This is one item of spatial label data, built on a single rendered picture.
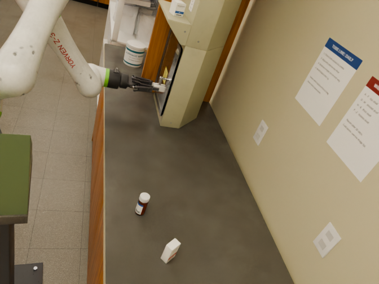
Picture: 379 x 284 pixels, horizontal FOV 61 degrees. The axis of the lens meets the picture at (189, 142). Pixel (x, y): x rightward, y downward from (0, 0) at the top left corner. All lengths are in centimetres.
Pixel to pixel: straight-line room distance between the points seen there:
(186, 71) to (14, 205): 96
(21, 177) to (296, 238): 102
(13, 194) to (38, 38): 50
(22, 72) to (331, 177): 106
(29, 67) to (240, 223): 99
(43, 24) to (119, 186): 66
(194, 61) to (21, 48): 82
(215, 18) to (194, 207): 85
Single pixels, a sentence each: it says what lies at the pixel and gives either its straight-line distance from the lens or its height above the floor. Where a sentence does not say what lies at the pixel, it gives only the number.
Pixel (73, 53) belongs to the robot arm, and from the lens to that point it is 146.
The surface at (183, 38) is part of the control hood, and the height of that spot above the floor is 145.
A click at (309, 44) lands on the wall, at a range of 149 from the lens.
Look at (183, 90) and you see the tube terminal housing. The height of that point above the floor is 118.
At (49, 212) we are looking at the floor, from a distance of 247.
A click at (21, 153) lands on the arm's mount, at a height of 121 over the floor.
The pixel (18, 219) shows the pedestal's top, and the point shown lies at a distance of 126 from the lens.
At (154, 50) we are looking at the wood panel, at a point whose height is 121.
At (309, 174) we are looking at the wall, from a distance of 134.
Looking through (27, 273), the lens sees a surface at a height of 1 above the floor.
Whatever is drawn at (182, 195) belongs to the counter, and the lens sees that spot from 142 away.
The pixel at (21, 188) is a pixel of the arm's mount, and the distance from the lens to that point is 116.
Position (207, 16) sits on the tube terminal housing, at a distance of 156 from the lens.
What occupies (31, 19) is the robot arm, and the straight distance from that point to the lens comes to 117.
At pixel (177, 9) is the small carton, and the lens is 161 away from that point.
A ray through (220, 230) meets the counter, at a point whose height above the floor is 94.
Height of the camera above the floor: 191
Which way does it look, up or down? 34 degrees down
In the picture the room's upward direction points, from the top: 21 degrees clockwise
